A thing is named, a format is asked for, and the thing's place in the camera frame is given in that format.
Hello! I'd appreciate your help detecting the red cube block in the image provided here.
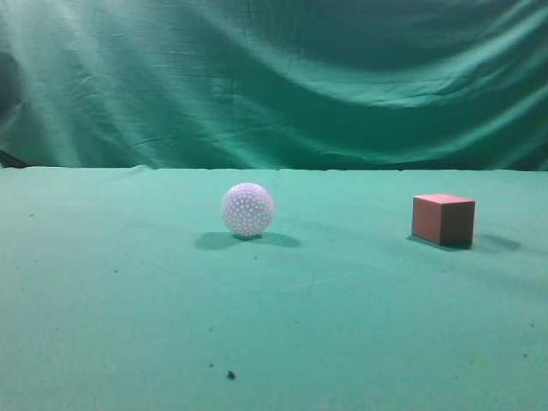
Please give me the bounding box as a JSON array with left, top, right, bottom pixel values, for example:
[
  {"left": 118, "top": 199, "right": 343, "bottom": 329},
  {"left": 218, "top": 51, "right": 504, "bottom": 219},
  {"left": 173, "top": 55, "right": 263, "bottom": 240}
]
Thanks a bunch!
[{"left": 411, "top": 194, "right": 476, "bottom": 247}]

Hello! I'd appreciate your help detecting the white dimpled ball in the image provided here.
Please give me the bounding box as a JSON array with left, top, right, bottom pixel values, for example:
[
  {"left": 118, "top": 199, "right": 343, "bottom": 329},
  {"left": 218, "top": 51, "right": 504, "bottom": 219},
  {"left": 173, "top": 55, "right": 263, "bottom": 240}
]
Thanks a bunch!
[{"left": 221, "top": 182, "right": 275, "bottom": 237}]

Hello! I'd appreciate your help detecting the green table cloth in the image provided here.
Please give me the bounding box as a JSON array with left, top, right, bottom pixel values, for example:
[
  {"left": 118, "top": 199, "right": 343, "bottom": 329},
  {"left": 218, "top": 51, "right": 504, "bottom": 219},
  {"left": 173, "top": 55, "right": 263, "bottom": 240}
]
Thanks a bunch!
[{"left": 1, "top": 166, "right": 547, "bottom": 410}]

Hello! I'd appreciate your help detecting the green backdrop cloth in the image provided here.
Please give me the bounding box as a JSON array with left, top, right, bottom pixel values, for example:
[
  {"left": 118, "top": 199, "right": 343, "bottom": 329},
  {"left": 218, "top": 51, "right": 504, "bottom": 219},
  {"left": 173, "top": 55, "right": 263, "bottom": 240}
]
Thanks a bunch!
[{"left": 1, "top": 1, "right": 547, "bottom": 171}]

